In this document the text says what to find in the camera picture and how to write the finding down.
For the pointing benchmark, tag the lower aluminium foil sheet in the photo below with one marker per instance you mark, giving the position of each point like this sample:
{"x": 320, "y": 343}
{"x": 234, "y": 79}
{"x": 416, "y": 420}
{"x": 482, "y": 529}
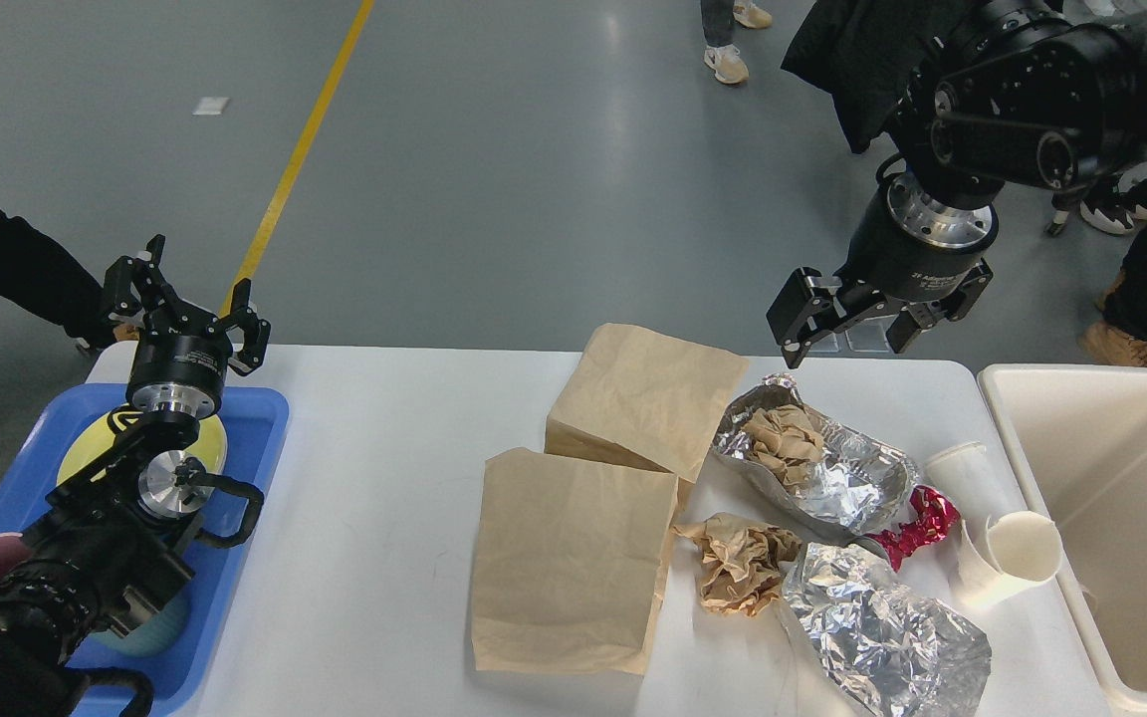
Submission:
{"x": 888, "y": 649}

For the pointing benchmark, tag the red foil wrapper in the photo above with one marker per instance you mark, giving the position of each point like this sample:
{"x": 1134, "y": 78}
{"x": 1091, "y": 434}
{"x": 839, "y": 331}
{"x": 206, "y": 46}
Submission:
{"x": 934, "y": 518}

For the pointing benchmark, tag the tan boot right side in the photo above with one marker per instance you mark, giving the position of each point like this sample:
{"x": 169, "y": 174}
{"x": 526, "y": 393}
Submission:
{"x": 1106, "y": 344}

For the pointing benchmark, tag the yellow plate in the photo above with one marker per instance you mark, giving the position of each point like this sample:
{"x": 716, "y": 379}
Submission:
{"x": 211, "y": 446}

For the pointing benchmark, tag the upper aluminium foil sheet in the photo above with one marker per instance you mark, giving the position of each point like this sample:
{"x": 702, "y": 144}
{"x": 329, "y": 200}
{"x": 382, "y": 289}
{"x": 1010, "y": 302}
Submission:
{"x": 859, "y": 487}

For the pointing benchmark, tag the brown paper bag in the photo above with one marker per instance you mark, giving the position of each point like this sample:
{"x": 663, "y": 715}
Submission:
{"x": 570, "y": 564}
{"x": 643, "y": 400}

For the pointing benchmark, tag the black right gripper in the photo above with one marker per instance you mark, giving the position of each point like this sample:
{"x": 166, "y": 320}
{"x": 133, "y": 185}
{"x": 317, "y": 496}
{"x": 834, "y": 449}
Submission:
{"x": 908, "y": 246}

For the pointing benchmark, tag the upright white paper cup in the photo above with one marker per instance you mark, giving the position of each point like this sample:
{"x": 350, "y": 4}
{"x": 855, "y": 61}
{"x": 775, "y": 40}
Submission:
{"x": 966, "y": 475}

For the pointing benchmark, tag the white plastic bin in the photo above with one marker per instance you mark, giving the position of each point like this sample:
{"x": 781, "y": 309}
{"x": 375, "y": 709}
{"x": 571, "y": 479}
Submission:
{"x": 1076, "y": 436}

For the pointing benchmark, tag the blue plastic tray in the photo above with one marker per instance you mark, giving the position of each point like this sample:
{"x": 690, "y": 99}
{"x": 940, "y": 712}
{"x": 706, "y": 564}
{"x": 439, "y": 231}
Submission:
{"x": 256, "y": 421}

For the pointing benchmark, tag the crumpled paper in foil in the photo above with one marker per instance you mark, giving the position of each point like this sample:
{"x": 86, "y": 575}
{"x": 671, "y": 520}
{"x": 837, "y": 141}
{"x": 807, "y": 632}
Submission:
{"x": 785, "y": 441}

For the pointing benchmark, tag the black white sneaker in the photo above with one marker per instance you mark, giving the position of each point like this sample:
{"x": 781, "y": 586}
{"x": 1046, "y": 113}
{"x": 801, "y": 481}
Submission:
{"x": 1111, "y": 209}

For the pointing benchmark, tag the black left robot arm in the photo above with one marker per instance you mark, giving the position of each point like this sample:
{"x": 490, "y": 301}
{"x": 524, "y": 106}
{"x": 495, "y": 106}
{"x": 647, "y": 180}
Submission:
{"x": 108, "y": 554}

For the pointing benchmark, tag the aluminium foil sheet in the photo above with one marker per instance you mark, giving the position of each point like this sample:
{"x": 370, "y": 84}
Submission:
{"x": 859, "y": 487}
{"x": 888, "y": 649}

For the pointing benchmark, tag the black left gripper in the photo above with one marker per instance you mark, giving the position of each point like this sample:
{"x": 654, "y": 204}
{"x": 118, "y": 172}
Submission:
{"x": 169, "y": 371}

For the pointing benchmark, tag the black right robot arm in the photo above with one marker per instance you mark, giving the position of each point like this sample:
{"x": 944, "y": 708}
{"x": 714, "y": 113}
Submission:
{"x": 974, "y": 94}

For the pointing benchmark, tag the black jacket on chair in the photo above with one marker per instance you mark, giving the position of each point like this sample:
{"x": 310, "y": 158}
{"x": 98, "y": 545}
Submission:
{"x": 862, "y": 53}

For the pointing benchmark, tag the crumpled brown paper ball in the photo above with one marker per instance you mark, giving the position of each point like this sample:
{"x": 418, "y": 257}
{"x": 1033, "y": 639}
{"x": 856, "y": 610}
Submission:
{"x": 741, "y": 562}

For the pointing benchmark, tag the white paper cup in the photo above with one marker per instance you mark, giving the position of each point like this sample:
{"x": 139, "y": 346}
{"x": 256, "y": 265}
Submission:
{"x": 1001, "y": 557}
{"x": 966, "y": 475}

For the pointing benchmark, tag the person in black clothes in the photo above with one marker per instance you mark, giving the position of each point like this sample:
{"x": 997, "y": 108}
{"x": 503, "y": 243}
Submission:
{"x": 41, "y": 276}

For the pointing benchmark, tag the green grey mug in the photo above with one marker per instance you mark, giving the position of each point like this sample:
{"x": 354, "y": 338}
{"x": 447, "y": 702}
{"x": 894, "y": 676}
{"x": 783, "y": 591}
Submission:
{"x": 152, "y": 637}

